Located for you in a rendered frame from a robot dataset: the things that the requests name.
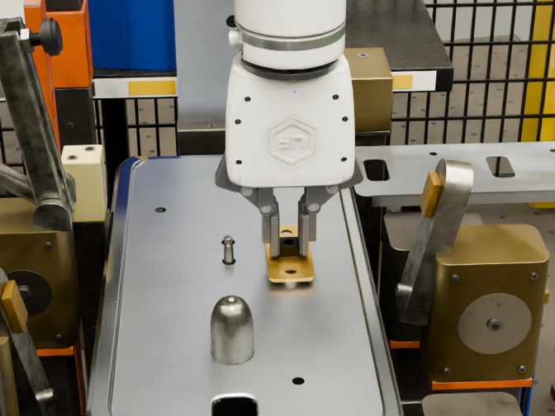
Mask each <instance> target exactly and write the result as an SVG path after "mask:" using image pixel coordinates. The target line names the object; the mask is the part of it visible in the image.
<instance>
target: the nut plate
mask: <svg viewBox="0 0 555 416"><path fill-rule="evenodd" d="M282 233H291V235H288V236H286V235H282ZM265 247H266V256H267V265H268V279H269V280H270V281H272V282H287V281H312V280H314V278H315V271H314V265H313V259H312V254H311V243H310V242H309V256H302V254H300V246H299V240H298V237H297V225H280V255H278V256H277V257H271V249H270V243H266V244H265ZM290 270H293V271H295V272H296V273H294V274H288V273H286V271H290Z"/></svg>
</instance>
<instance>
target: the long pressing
mask: <svg viewBox="0 0 555 416"><path fill-rule="evenodd" d="M222 156H223V154H217V155H184V156H157V157H143V156H132V157H130V158H127V159H126V160H124V161H123V162H122V163H121V164H120V165H119V166H118V168H117V170H116V176H115V182H114V189H113V196H112V203H111V215H110V222H109V229H108V236H107V248H106V255H105V262H104V268H103V275H102V288H101V295H100V300H99V307H98V314H97V327H96V333H95V340H94V347H93V354H92V366H91V373H90V380H89V387H88V399H87V406H86V416H214V406H215V404H217V403H218V402H220V401H222V400H234V399H246V400H249V401H251V402H253V403H254V404H255V407H256V416H404V413H403V408H402V405H401V398H400V395H399V390H398V387H397V383H396V376H395V372H394V369H393V365H392V361H391V354H390V350H389V347H388V343H387V336H386V332H385V329H384V324H383V321H382V314H381V311H380V306H379V303H378V298H377V292H376V288H375V285H374V280H373V277H372V270H371V266H370V262H369V258H368V252H367V248H366V244H365V240H364V237H363V230H362V226H361V222H360V219H359V214H358V207H357V204H356V200H355V196H354V193H353V187H349V188H346V189H341V190H339V191H338V192H337V193H336V194H335V195H334V196H332V197H331V198H330V199H329V200H328V201H327V202H326V203H325V204H324V205H323V206H322V207H321V210H320V212H319V213H318V214H317V218H316V242H310V243H311V254H312V259H313V265H314V271H315V278H314V280H312V281H287V282H272V281H270V280H269V279H268V265H267V256H266V247H265V243H262V215H261V214H260V213H259V209H258V208H257V207H256V206H254V205H253V204H252V203H251V202H249V201H248V200H247V199H246V198H244V197H243V196H242V195H241V194H240V193H238V192H236V193H235V192H232V191H228V190H226V189H223V188H220V187H218V186H217V185H216V184H215V174H216V170H217V168H218V166H219V164H220V161H221V159H222ZM273 194H274V195H275V197H276V201H278V208H279V215H280V225H297V212H298V201H299V200H300V197H301V196H302V195H303V194H304V187H279V188H273ZM160 208H163V209H165V210H166V211H165V212H162V213H158V212H156V210H157V209H160ZM226 235H229V236H231V237H232V241H234V242H235V244H233V245H232V246H233V249H234V260H235V263H234V264H232V265H225V264H224V263H222V261H223V260H224V247H225V245H223V244H222V242H223V241H224V237H225V236H226ZM227 295H237V296H239V297H241V298H242V299H243V300H245V301H246V303H247V304H248V306H249V308H250V310H251V313H252V316H253V321H254V355H253V356H252V357H251V359H249V360H248V361H247V362H244V363H241V364H238V365H226V364H222V363H219V362H217V361H216V360H215V359H214V358H213V357H212V356H211V313H212V311H213V309H214V306H215V304H216V302H217V301H218V300H219V299H221V298H222V297H224V296H227ZM296 378H300V379H303V380H304V381H305V382H304V383H303V384H302V385H295V384H293V383H292V381H293V380H294V379H296Z"/></svg>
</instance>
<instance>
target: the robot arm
mask: <svg viewBox="0 0 555 416"><path fill-rule="evenodd" d="M234 5H235V24H236V25H237V30H230V33H229V43H230V47H239V51H242V52H240V53H238V54H237V55H236V56H235V57H234V59H233V64H232V67H231V71H230V80H229V86H228V97H227V105H226V122H225V124H226V128H225V152H224V154H223V156H222V159H221V161H220V164H219V166H218V168H217V170H216V174H215V184H216V185H217V186H218V187H220V188H223V189H226V190H228V191H232V192H235V193H236V192H238V193H240V194H241V195H242V196H243V197H244V198H246V199H247V200H248V201H249V202H251V203H252V204H253V205H254V206H256V207H257V208H258V209H259V213H260V214H261V215H262V243H270V249H271V257H277V256H278V255H280V215H279V208H278V201H276V197H275V195H274V194H273V188H279V187H304V194H303V195H302V196H301V197H300V200H299V201H298V212H297V237H298V240H299V246H300V254H302V256H309V242H316V218H317V214H318V213H319V212H320V210H321V207H322V206H323V205H324V204H325V203H326V202H327V201H328V200H329V199H330V198H331V197H332V196H334V195H335V194H336V193H337V192H338V191H339V190H341V189H346V188H349V187H352V186H355V185H357V184H359V183H361V182H362V181H363V172H362V169H361V167H360V165H359V162H358V160H357V157H356V155H355V152H354V112H353V88H352V81H351V75H350V71H349V64H348V61H347V60H346V58H345V57H344V55H343V54H342V53H343V52H344V42H345V16H346V0H234Z"/></svg>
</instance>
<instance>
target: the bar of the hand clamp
mask: <svg viewBox="0 0 555 416"><path fill-rule="evenodd" d="M39 29H40V32H36V33H32V32H31V30H30V29H26V28H25V26H24V22H23V20H22V17H13V18H1V19H0V83H1V86H2V91H3V95H4V97H5V100H6V103H7V108H8V111H9V114H10V117H11V120H12V125H13V128H14V130H15V134H16V137H17V142H18V144H19V148H20V150H21V156H22V158H23V162H24V164H25V167H26V172H27V175H28V178H29V181H30V184H31V189H32V192H33V195H34V197H35V201H36V204H37V203H38V202H39V201H43V200H46V199H58V200H61V201H63V202H65V199H64V194H65V195H66V196H67V201H66V204H67V205H68V206H69V208H70V210H71V213H74V211H75V207H74V201H73V198H72V195H71V191H70V189H69V184H68V180H67V177H66V174H65V170H64V165H63V162H62V159H61V156H60V153H59V147H58V145H57V141H56V138H55V133H54V130H53V126H52V124H51V120H50V115H49V112H48V109H47V105H46V102H45V97H44V94H43V91H42V87H41V85H40V80H39V76H38V73H37V70H36V65H35V61H34V58H33V55H32V52H35V46H39V45H42V47H43V50H44V52H46V53H48V54H49V56H50V57H51V56H56V55H59V53H60V51H61V50H63V39H62V35H61V30H60V28H59V23H58V22H57V21H54V19H53V18H52V17H49V18H44V19H43V20H42V23H40V27H39ZM63 193H64V194H63Z"/></svg>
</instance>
